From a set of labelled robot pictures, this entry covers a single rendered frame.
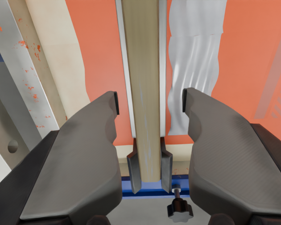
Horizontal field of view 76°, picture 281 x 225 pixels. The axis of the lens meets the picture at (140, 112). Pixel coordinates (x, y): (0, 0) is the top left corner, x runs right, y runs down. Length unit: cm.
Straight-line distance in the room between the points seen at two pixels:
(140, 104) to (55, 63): 17
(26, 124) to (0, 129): 151
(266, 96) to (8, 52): 39
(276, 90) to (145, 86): 25
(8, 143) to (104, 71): 18
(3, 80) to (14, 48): 140
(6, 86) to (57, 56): 141
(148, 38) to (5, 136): 26
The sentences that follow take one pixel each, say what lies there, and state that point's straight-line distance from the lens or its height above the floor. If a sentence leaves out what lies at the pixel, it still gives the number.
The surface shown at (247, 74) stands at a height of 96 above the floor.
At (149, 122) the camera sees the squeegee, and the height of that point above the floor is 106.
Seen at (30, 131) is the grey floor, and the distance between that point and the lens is 188.
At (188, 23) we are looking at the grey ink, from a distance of 27.
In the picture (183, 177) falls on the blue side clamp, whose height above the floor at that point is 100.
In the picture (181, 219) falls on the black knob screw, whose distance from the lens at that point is 38.
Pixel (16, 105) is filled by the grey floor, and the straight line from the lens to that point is 176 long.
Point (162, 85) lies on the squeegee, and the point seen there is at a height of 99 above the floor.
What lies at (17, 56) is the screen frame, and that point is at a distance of 29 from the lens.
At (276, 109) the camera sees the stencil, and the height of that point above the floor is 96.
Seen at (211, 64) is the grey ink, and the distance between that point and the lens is 30.
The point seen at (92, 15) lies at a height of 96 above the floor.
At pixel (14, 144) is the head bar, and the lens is 37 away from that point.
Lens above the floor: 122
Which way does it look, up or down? 56 degrees down
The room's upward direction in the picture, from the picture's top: 179 degrees counter-clockwise
